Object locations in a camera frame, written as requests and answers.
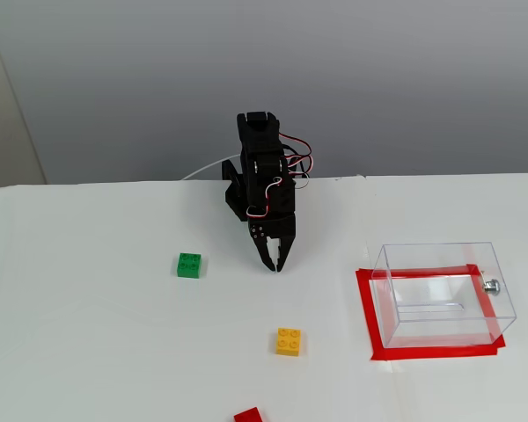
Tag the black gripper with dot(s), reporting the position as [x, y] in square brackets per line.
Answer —
[278, 232]

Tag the red lego brick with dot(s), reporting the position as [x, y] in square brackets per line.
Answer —
[248, 416]

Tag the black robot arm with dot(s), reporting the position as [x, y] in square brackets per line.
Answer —
[259, 140]

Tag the green lego brick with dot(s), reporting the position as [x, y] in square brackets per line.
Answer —
[189, 265]

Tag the yellow lego brick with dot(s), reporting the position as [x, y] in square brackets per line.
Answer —
[288, 342]

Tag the transparent plastic box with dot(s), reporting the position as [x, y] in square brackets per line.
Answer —
[444, 299]

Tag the silver box lock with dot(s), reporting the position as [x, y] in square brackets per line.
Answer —
[492, 286]

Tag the black table clamp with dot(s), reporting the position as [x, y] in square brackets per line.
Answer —
[231, 176]

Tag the red tape rectangle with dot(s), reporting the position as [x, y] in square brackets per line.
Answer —
[364, 307]

